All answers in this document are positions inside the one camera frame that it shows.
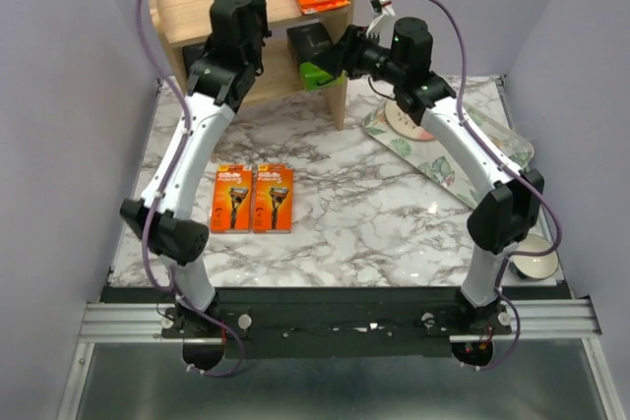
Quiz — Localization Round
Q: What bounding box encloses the purple cable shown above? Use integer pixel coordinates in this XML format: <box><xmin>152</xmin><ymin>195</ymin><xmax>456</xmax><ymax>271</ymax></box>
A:
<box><xmin>383</xmin><ymin>0</ymin><xmax>563</xmax><ymax>372</ymax></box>
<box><xmin>134</xmin><ymin>0</ymin><xmax>246</xmax><ymax>378</ymax></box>

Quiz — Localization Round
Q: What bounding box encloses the light wooden two-tier shelf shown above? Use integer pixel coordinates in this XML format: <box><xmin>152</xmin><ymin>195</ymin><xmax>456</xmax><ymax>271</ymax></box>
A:
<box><xmin>148</xmin><ymin>0</ymin><xmax>353</xmax><ymax>107</ymax></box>

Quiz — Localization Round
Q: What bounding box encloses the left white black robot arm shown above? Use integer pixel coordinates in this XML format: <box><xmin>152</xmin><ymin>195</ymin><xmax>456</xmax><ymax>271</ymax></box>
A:
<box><xmin>119</xmin><ymin>0</ymin><xmax>270</xmax><ymax>336</ymax></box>

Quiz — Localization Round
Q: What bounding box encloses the black green razor box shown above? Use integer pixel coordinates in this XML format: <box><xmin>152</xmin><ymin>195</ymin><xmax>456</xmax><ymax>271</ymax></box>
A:
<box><xmin>286</xmin><ymin>22</ymin><xmax>345</xmax><ymax>91</ymax></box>
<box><xmin>182</xmin><ymin>43</ymin><xmax>205</xmax><ymax>76</ymax></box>

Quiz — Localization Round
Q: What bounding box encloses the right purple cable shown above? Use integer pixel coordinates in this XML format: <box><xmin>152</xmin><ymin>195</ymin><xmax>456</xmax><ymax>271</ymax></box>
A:
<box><xmin>383</xmin><ymin>0</ymin><xmax>563</xmax><ymax>372</ymax></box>

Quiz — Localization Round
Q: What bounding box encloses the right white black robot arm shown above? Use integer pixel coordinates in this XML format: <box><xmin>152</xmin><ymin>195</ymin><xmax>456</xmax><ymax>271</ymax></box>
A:
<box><xmin>312</xmin><ymin>17</ymin><xmax>544</xmax><ymax>333</ymax></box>

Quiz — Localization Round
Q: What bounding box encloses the clear floral tray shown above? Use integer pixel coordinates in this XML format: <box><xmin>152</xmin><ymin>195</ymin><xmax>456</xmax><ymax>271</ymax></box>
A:
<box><xmin>363</xmin><ymin>100</ymin><xmax>535</xmax><ymax>209</ymax></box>

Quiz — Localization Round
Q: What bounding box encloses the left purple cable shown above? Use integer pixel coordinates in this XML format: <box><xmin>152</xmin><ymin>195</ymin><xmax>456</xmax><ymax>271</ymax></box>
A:
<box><xmin>134</xmin><ymin>0</ymin><xmax>246</xmax><ymax>378</ymax></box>

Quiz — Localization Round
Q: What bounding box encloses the white dark-rimmed bowl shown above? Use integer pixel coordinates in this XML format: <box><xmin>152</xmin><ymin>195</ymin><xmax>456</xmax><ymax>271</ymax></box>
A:
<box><xmin>509</xmin><ymin>234</ymin><xmax>560</xmax><ymax>281</ymax></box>

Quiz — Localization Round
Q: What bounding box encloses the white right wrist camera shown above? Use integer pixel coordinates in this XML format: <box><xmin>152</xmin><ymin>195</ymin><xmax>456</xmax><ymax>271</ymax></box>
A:
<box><xmin>365</xmin><ymin>0</ymin><xmax>396</xmax><ymax>38</ymax></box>

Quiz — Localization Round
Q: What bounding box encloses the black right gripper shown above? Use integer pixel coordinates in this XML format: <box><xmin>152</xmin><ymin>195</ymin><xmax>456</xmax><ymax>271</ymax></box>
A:
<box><xmin>309</xmin><ymin>24</ymin><xmax>405</xmax><ymax>86</ymax></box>

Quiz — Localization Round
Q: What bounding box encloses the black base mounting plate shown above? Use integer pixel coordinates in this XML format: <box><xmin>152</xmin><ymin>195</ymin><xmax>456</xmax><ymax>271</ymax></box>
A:
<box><xmin>98</xmin><ymin>287</ymin><xmax>579</xmax><ymax>378</ymax></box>

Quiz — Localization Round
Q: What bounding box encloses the aluminium rail frame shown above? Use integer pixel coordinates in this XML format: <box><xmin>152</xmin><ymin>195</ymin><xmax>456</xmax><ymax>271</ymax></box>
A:
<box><xmin>61</xmin><ymin>82</ymin><xmax>622</xmax><ymax>419</ymax></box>

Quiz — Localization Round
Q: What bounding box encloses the black green razor box front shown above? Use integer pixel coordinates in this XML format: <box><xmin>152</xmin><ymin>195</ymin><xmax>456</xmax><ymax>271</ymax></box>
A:
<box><xmin>182</xmin><ymin>43</ymin><xmax>205</xmax><ymax>76</ymax></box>

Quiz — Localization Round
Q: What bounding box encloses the pink cream round plate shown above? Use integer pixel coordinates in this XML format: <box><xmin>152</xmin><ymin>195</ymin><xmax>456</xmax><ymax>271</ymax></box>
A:
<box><xmin>384</xmin><ymin>100</ymin><xmax>434</xmax><ymax>142</ymax></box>

